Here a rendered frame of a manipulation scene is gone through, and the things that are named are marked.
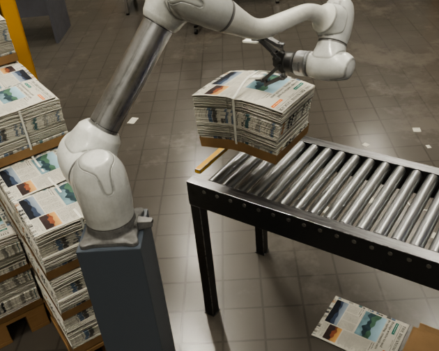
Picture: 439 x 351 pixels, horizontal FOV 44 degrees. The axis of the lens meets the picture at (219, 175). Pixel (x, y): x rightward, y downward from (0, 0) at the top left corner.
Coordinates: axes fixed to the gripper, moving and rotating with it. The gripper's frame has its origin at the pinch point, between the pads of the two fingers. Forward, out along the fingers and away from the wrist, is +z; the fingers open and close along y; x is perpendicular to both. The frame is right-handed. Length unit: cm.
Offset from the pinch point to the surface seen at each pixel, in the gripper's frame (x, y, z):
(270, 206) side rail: -21, 51, -16
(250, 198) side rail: -20, 50, -7
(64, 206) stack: -61, 44, 53
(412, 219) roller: -3, 54, -65
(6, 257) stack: -73, 75, 92
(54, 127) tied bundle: -30, 30, 90
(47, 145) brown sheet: -35, 37, 92
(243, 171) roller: -4.1, 49.0, 5.7
